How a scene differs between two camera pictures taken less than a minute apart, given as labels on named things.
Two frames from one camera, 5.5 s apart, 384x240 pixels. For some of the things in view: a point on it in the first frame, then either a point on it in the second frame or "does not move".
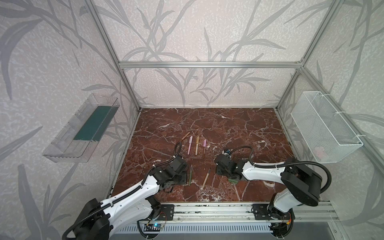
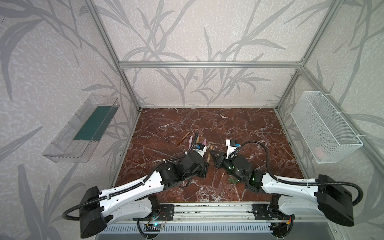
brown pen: (185, 135) does not move
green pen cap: (233, 180) does not move
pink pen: (190, 140) does not move
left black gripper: (181, 173) -> (204, 164)
